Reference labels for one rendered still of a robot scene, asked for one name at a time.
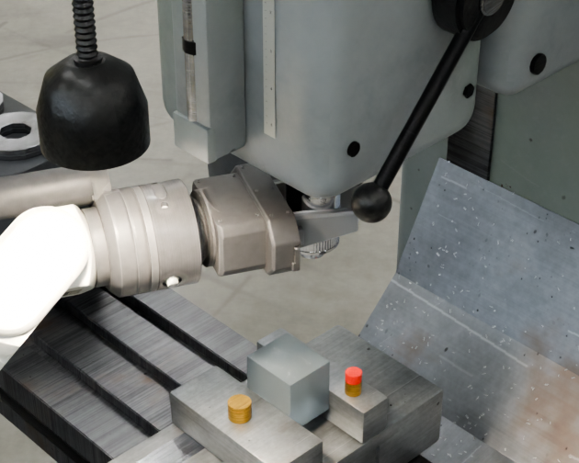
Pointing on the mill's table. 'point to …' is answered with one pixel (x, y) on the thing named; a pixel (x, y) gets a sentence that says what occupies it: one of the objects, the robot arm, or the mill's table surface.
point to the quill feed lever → (478, 17)
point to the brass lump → (239, 409)
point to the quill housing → (336, 85)
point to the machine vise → (340, 411)
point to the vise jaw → (214, 378)
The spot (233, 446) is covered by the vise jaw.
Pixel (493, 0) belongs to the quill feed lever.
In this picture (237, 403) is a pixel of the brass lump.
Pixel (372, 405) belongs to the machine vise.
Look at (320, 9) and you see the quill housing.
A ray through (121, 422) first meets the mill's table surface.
